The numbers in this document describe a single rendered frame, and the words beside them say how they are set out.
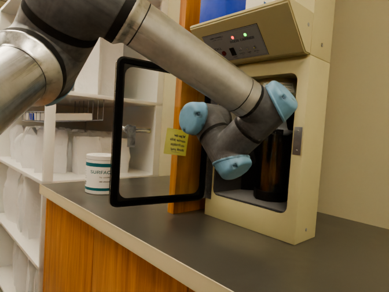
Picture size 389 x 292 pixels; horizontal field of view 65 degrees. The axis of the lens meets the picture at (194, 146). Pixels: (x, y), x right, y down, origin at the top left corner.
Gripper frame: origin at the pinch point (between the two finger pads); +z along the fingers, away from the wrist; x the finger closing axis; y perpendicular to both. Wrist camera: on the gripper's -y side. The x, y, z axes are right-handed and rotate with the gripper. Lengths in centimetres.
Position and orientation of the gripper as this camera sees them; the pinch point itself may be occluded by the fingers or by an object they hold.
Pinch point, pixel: (274, 132)
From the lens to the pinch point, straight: 95.8
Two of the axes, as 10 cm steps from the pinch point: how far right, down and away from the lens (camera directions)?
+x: -6.8, -0.8, 7.3
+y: 0.6, -10.0, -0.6
